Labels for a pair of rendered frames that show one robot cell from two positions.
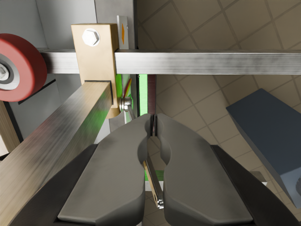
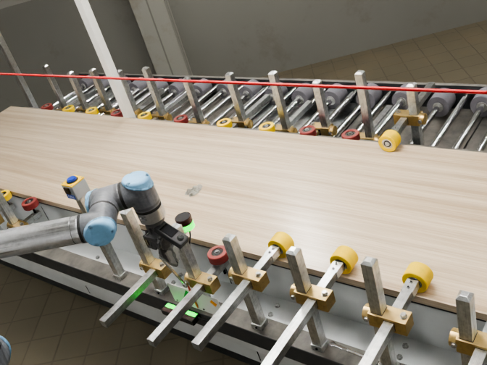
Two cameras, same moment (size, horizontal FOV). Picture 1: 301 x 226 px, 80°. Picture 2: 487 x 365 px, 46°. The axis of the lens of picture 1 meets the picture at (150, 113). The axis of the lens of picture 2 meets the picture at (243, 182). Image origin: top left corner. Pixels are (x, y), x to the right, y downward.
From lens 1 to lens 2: 194 cm
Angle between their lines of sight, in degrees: 42
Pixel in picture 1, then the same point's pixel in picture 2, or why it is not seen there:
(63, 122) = (188, 253)
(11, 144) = (201, 242)
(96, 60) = (204, 278)
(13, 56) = (217, 256)
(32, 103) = not seen: hidden behind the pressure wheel
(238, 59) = (171, 317)
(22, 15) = not seen: hidden behind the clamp
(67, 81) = (225, 288)
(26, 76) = (211, 256)
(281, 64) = (159, 329)
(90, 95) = (193, 266)
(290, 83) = not seen: outside the picture
